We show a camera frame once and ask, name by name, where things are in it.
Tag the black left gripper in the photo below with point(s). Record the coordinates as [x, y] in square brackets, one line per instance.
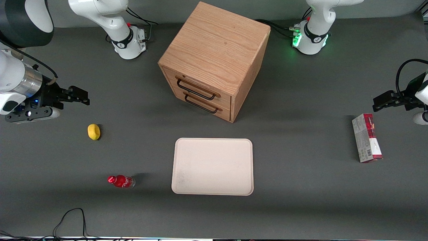
[408, 94]

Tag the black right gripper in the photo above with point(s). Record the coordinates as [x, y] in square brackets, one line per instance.
[50, 95]

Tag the red coke bottle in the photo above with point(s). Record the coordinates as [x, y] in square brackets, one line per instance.
[121, 181]

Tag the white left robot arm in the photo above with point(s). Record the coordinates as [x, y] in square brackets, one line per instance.
[311, 47]

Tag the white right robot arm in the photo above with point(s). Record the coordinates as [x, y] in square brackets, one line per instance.
[100, 13]

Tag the beige rectangular tray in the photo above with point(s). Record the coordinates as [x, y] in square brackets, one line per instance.
[214, 167]

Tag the yellow lemon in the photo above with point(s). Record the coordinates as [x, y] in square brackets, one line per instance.
[94, 132]

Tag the red plaid cardboard box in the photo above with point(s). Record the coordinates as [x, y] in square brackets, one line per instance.
[366, 140]

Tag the wooden drawer front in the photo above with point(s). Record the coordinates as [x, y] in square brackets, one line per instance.
[226, 113]
[224, 100]

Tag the wooden drawer cabinet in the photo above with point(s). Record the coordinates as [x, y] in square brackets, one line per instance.
[217, 43]

